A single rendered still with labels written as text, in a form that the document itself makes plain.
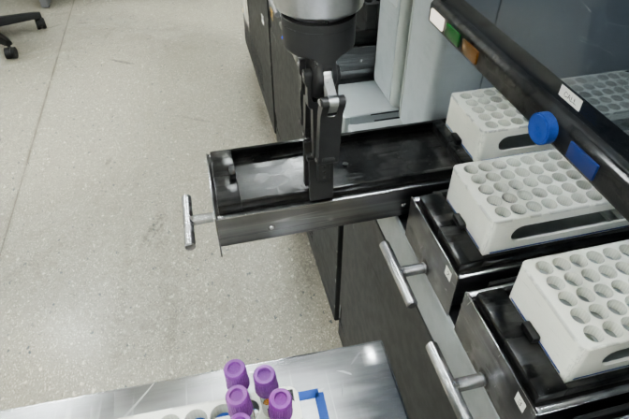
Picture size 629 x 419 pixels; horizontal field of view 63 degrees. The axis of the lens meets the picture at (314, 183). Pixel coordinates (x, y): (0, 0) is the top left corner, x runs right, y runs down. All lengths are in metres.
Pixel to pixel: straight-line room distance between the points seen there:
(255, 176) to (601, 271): 0.42
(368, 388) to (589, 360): 0.19
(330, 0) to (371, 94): 0.53
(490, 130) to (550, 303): 0.27
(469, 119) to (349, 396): 0.41
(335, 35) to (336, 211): 0.25
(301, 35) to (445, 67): 0.32
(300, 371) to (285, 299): 1.07
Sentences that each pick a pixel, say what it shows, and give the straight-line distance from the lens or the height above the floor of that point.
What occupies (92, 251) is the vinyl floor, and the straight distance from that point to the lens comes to 1.82.
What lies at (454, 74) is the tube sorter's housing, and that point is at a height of 0.88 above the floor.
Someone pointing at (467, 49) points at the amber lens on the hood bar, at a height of 0.98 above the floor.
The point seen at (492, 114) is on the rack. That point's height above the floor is 0.86.
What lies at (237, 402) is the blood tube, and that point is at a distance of 0.35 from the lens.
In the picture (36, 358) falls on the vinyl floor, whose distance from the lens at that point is 1.62.
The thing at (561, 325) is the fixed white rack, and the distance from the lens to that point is 0.51.
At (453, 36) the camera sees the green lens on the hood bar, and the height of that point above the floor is 0.98.
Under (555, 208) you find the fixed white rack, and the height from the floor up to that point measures 0.86.
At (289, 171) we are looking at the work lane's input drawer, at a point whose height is 0.80.
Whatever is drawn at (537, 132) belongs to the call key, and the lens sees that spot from 0.51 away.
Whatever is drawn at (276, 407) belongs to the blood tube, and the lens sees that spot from 0.35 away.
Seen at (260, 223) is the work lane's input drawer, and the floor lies 0.79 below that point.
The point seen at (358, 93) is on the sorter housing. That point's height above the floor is 0.73.
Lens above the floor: 1.25
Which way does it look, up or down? 41 degrees down
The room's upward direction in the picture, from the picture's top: straight up
